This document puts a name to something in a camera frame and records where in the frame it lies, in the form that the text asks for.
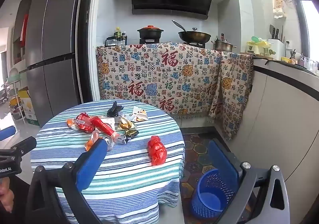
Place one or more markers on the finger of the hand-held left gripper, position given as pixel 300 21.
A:
pixel 21 146
pixel 7 133

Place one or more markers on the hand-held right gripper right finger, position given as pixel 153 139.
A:
pixel 220 156

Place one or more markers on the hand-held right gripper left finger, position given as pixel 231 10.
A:
pixel 92 161

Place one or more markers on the red snack wrapper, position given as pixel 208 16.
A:
pixel 84 121

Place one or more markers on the blue plastic basket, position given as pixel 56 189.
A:
pixel 211 196

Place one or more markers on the red plastic bag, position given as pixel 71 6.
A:
pixel 157 151

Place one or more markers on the person's left hand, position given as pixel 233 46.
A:
pixel 5 195

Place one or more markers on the small orange wrapper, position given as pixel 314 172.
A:
pixel 89 144

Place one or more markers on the hexagon patterned floor mat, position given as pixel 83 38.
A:
pixel 197 149

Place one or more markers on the clear plastic cup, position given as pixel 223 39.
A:
pixel 109 140

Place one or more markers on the round striped table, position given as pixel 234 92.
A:
pixel 124 169

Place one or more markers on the yellow cardboard box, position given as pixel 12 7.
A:
pixel 28 106

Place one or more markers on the red tube wrapper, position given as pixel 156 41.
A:
pixel 103 125

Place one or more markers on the green shelf rack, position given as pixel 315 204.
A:
pixel 15 94

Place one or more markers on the orange snack packet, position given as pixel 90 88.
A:
pixel 71 123

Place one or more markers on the black gold wrapper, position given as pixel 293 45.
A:
pixel 130 135

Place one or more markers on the black crumpled wrapper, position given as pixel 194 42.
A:
pixel 114 109

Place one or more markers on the white snack packet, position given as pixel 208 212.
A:
pixel 138 114

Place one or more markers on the kitchen counter cabinet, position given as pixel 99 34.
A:
pixel 281 119

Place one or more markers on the printed blanket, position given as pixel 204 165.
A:
pixel 159 82

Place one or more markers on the red hanging cloth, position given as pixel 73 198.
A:
pixel 24 29

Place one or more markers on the grey refrigerator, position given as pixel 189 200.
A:
pixel 57 39

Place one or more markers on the steel pot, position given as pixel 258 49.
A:
pixel 223 45

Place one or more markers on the cream yellow green appliance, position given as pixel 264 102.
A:
pixel 256 47

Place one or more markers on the yellow bowl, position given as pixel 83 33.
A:
pixel 286 59

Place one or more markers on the spice bottles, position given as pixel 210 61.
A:
pixel 221 38

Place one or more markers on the white knife block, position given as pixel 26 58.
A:
pixel 275 48

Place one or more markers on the black wok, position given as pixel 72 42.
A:
pixel 194 36

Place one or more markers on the dark sauce bottle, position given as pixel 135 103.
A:
pixel 124 38

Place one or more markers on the yellow cap oil bottle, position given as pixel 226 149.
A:
pixel 117 35

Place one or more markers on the clear glass cup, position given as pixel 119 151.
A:
pixel 310 64

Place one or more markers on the black gas stove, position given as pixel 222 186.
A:
pixel 149 41

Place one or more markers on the black clay pot red lid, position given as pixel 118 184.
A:
pixel 150 32

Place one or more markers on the hanging paper bag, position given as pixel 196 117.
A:
pixel 278 5

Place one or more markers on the window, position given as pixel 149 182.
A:
pixel 309 19

